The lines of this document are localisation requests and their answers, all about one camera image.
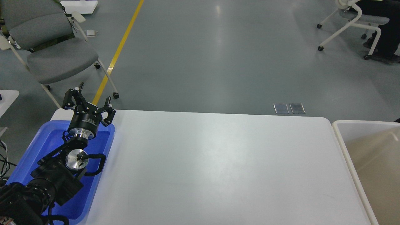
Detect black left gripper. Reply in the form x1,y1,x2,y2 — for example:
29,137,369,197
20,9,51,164
62,82,116,140

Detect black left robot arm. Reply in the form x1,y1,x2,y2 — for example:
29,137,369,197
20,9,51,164
1,82,116,225

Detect blue plastic bin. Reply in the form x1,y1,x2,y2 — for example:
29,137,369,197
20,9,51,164
7,120,115,224

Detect white side table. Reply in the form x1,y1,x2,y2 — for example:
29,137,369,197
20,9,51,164
0,90,20,117

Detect white floor box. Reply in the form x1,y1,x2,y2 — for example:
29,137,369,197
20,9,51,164
60,0,98,14

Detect left metal floor plate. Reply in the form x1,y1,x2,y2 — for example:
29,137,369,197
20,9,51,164
274,103,289,114

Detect metal floor plate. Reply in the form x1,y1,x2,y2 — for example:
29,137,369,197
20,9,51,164
289,103,306,114
274,103,289,114

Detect right metal floor plate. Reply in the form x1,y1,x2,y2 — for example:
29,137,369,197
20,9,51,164
289,103,306,114

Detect beige plastic bin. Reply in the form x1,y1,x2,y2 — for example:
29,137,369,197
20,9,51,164
332,121,400,225

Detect person in black right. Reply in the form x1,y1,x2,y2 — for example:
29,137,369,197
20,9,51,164
356,0,400,63

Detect grey chair white frame left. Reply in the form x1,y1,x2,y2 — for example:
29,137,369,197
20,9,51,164
1,0,119,108

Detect grey chair white frame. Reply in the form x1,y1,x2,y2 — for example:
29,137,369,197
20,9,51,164
317,0,389,60
1,0,119,108

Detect black cables at left edge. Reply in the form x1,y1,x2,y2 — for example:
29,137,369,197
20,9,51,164
0,140,17,178

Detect grey chair white frame right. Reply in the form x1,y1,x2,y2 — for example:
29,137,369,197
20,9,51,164
317,0,389,60

